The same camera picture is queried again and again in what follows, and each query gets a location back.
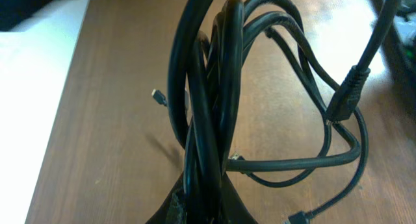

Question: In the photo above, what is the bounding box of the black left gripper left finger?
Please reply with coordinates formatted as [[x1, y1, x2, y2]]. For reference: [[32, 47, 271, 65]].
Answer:
[[146, 173, 187, 224]]

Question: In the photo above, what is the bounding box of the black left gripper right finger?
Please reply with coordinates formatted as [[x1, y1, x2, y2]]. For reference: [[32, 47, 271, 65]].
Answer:
[[221, 173, 257, 224]]

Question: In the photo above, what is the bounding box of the thin black micro USB cable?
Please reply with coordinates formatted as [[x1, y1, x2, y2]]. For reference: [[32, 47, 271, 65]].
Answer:
[[151, 88, 191, 111]]

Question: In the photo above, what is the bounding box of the thick black USB cable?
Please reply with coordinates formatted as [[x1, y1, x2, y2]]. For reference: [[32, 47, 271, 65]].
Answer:
[[167, 0, 406, 224]]

